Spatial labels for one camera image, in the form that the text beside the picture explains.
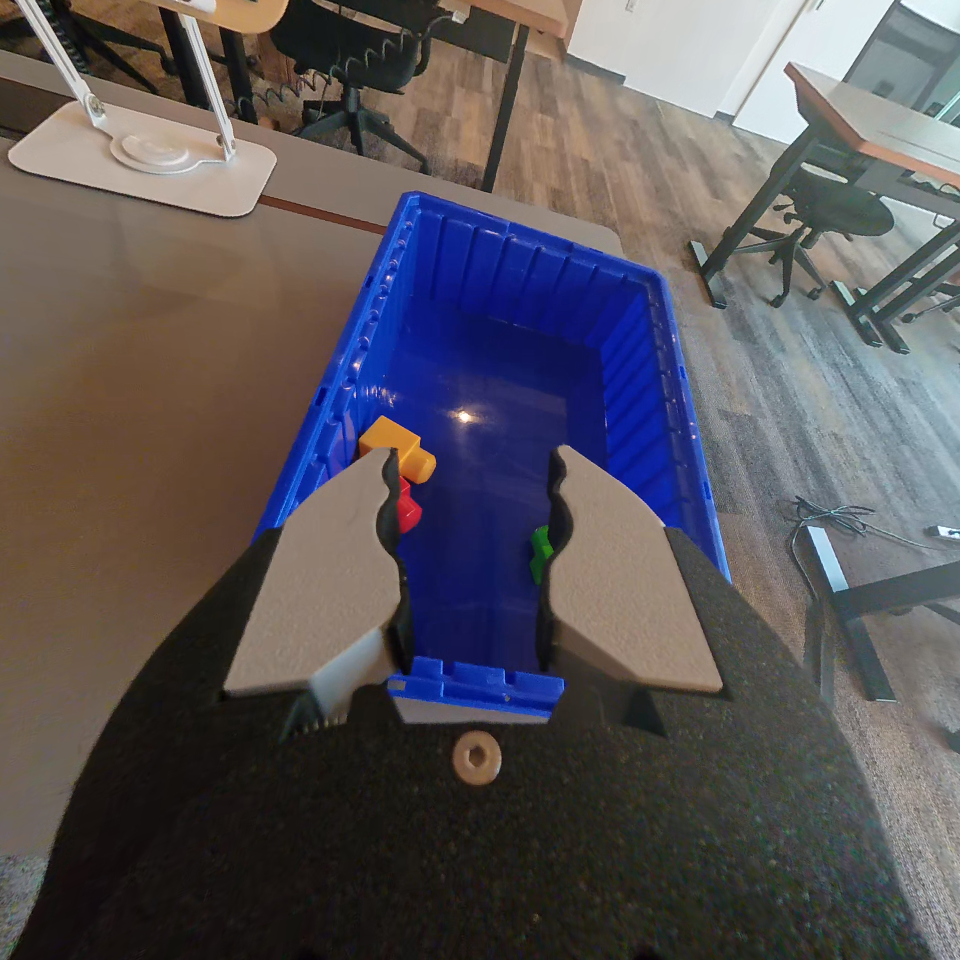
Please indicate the wooden desk with black legs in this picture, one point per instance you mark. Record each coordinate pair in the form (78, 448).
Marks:
(885, 127)
(506, 97)

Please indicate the black desk frame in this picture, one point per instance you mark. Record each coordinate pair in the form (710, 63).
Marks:
(855, 622)

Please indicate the black office chair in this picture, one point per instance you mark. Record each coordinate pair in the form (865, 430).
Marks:
(840, 206)
(360, 60)
(112, 52)

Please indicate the white power strip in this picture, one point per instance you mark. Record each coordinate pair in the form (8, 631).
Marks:
(946, 532)

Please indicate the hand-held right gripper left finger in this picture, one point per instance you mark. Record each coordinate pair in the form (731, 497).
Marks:
(315, 592)

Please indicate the blue plastic bin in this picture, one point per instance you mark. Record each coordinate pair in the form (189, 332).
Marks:
(487, 360)

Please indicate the green mega block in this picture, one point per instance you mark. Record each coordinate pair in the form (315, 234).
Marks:
(538, 556)

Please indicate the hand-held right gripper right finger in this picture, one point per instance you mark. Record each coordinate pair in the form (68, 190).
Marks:
(622, 592)

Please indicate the yellow mega block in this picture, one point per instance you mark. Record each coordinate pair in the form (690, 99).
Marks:
(390, 436)

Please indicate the red mega block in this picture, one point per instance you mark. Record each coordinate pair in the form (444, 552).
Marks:
(409, 511)

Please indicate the white lamp base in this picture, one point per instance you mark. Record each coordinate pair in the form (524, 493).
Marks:
(150, 180)

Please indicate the light wooden desk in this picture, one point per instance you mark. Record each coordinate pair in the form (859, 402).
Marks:
(225, 15)

